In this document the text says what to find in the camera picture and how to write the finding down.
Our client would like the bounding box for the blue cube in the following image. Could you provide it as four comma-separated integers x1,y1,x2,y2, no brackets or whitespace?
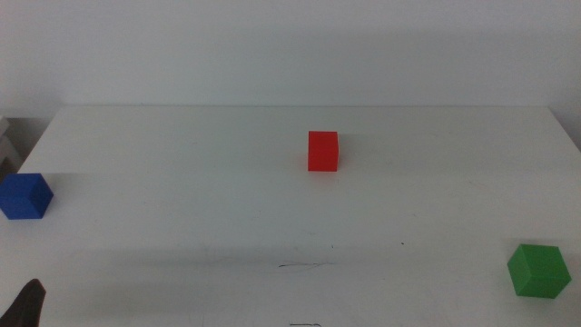
0,172,54,221

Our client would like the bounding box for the red cube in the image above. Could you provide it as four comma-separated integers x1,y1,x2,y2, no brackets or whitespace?
307,130,340,173

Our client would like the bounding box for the green cube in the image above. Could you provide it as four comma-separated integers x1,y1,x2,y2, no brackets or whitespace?
507,243,573,300

